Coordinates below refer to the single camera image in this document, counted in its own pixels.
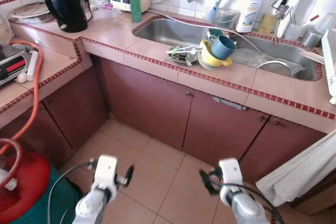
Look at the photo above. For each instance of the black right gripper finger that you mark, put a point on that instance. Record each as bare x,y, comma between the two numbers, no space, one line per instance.
207,179

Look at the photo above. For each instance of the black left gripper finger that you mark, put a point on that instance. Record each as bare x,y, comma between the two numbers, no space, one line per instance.
129,176

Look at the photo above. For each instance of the yellow bowl grey suction base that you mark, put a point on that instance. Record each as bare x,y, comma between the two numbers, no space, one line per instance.
210,59

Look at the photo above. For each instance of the round steel dish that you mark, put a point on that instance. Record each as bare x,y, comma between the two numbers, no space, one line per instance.
184,59

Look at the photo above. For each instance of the blue plastic cup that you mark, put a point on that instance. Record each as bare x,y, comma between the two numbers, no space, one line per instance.
224,48

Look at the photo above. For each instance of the brown kitchen cabinet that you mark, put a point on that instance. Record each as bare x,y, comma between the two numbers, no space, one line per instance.
147,103

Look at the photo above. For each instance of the green plastic bin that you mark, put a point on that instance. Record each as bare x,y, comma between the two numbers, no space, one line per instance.
58,205

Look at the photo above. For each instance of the white hanging towel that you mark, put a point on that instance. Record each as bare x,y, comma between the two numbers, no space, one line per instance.
299,174

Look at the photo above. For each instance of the red gas cylinder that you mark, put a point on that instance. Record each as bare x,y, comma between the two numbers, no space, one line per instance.
26,182

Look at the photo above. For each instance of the steel pot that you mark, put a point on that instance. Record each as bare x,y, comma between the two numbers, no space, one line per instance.
275,71

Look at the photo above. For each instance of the gas stove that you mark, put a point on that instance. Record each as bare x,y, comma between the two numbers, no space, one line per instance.
13,66

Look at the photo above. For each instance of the wooden spatula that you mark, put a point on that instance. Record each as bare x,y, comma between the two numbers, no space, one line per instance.
314,56

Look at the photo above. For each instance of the clear tub with green scourer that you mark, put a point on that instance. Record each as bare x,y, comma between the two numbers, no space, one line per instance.
227,19

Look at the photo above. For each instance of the yellow cleaning pad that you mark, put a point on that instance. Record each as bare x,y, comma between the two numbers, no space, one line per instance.
268,24

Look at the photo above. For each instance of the translucent toothbrush cup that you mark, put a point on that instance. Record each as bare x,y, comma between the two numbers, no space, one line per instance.
211,15

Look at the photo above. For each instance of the steel cup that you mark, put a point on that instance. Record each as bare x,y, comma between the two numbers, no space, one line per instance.
311,39

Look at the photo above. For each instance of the green bottle blue cap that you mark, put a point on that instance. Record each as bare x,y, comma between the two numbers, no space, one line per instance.
135,6

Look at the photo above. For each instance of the pink printed plastic packet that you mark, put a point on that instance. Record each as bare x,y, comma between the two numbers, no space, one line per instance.
109,7

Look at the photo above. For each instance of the white detergent bottle yellow cap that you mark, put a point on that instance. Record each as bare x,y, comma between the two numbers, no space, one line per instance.
249,11

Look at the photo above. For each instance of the blue toothbrush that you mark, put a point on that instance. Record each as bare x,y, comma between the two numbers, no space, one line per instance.
215,1

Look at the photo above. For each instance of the chrome sink faucet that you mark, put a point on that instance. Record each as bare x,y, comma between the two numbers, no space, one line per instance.
283,9

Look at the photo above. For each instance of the black electric kettle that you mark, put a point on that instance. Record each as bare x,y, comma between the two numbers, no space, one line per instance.
65,1

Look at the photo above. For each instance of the round steel plate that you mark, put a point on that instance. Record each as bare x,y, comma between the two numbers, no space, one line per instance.
29,13

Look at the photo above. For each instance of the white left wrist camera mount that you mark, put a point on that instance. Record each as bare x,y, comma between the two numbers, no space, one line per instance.
106,171

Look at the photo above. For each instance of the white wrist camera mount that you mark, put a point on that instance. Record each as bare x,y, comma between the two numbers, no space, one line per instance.
106,171
231,171

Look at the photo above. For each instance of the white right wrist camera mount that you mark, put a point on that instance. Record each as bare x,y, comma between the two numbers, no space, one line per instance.
231,171

